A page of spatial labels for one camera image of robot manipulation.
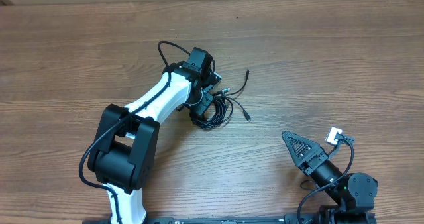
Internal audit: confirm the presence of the black USB cable thick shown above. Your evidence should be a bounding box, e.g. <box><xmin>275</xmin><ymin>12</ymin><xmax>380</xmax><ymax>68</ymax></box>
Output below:
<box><xmin>189</xmin><ymin>88</ymin><xmax>233</xmax><ymax>130</ymax></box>

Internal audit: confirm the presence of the black USB cable thin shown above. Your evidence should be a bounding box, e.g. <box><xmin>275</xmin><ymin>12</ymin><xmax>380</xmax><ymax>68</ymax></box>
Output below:
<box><xmin>225</xmin><ymin>70</ymin><xmax>252</xmax><ymax>122</ymax></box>

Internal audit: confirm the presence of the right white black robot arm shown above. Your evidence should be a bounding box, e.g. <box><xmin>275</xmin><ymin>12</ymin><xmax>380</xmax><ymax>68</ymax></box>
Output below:
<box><xmin>282</xmin><ymin>127</ymin><xmax>378</xmax><ymax>224</ymax></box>

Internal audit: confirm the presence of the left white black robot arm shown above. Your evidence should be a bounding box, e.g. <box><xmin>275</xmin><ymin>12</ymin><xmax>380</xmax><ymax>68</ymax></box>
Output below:
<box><xmin>79</xmin><ymin>47</ymin><xmax>222</xmax><ymax>223</ymax></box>

